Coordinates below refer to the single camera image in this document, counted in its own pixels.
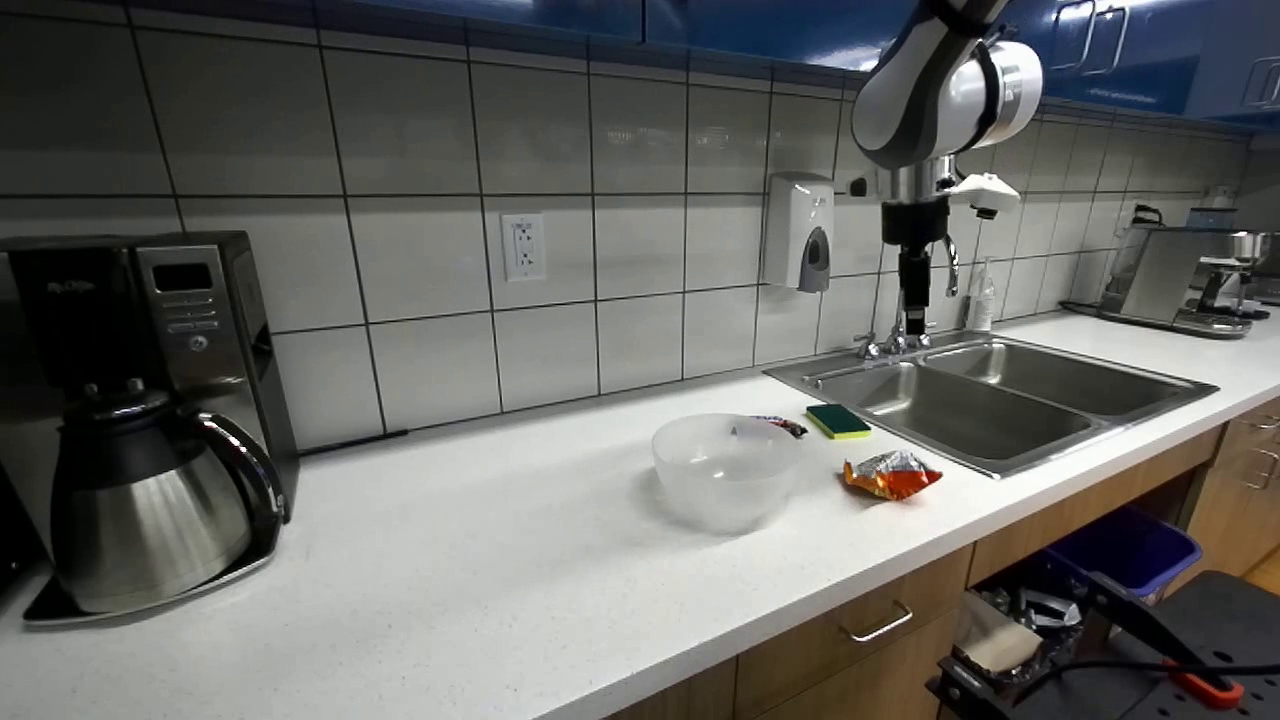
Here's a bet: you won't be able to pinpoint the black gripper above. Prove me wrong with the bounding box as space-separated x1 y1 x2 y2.
882 201 948 336

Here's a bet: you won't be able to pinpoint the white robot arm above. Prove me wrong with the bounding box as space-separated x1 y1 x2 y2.
852 0 1044 336

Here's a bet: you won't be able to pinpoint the orange silver snack packet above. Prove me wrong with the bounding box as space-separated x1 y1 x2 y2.
838 454 941 502

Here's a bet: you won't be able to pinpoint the white soap dispenser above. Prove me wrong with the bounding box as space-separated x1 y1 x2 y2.
765 176 831 292

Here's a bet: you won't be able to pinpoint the chrome faucet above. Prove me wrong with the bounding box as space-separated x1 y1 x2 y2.
852 332 931 361

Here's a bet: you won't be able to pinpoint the stainless double sink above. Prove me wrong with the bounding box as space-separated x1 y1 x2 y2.
778 336 1212 475

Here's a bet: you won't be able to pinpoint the green yellow sponge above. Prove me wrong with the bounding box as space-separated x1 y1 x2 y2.
810 403 870 440

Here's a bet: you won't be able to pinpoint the silver espresso machine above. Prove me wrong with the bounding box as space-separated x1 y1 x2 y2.
1097 206 1269 342

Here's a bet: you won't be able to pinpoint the blue upper cabinets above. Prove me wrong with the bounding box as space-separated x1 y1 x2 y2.
131 0 1280 136

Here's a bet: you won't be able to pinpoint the blue plastic bin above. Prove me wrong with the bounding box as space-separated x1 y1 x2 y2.
1053 512 1202 601

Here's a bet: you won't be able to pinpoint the wooden base cabinet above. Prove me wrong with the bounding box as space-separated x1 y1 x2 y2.
595 397 1280 720

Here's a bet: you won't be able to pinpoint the steel coffee carafe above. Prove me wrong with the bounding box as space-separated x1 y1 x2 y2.
54 393 286 617

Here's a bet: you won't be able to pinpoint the black coffee maker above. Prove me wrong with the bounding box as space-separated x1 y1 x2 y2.
0 233 297 629

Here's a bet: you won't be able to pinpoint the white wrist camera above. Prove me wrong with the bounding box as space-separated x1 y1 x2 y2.
941 172 1021 220

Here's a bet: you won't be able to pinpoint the white wall outlet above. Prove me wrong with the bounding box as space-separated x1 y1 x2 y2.
503 215 548 281

